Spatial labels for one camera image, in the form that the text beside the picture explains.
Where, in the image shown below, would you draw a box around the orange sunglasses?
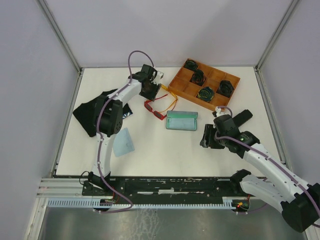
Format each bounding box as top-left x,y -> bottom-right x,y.
157,84 -> 178,113

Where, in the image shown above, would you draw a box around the red sunglasses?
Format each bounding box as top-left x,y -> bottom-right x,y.
143,94 -> 168,121

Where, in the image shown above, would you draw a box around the grey-blue glasses case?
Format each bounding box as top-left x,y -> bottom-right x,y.
165,110 -> 198,131

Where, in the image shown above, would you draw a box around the light blue cloth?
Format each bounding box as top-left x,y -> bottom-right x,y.
167,118 -> 195,130
112,127 -> 135,158

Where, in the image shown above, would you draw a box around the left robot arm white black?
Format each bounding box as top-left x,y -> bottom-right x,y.
92,64 -> 164,195

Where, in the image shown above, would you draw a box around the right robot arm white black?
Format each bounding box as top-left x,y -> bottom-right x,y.
200,110 -> 320,233

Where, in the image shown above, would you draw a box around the black glasses case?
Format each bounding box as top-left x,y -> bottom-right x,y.
232,109 -> 253,128

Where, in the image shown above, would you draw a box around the rolled dark tie top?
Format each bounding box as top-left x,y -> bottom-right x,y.
183,59 -> 198,72

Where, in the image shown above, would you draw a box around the rolled dark tie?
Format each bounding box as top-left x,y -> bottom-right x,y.
216,80 -> 235,98
190,69 -> 206,86
183,59 -> 198,72

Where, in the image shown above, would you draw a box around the orange wooden divider tray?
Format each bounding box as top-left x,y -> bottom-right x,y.
168,58 -> 240,111

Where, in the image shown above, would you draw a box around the rolled dark tie right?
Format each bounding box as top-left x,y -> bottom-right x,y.
216,80 -> 235,98

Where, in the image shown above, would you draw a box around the black folded t-shirt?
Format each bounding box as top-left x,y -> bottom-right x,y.
72,89 -> 133,138

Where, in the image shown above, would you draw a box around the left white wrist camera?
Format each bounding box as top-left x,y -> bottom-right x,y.
151,70 -> 164,84

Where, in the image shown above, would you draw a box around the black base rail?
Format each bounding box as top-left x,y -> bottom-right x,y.
82,175 -> 248,204

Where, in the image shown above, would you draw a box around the left aluminium frame post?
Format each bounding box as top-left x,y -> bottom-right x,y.
36,0 -> 84,73

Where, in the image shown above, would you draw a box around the aluminium frame post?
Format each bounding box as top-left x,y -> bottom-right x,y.
36,0 -> 84,73
254,0 -> 301,71

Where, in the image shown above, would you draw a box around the white slotted cable duct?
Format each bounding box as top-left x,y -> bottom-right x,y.
47,197 -> 242,210

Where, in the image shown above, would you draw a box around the right aluminium frame post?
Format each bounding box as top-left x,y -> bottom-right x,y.
254,0 -> 301,71

